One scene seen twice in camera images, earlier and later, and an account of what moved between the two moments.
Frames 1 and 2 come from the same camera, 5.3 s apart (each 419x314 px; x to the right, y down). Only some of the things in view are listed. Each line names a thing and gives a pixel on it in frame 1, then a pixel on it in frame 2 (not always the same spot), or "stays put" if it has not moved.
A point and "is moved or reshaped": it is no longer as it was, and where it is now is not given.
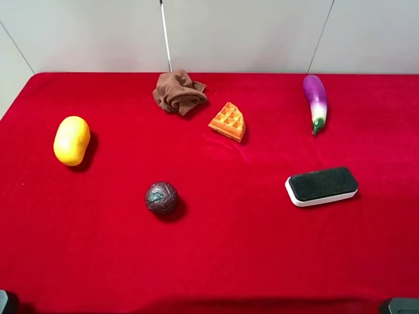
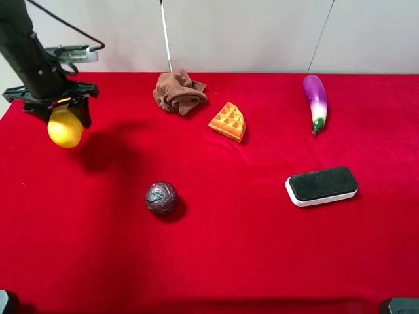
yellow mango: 71,139 is moved or reshaped
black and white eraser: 309,188 stays put
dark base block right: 404,305 stays put
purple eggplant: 315,94 stays put
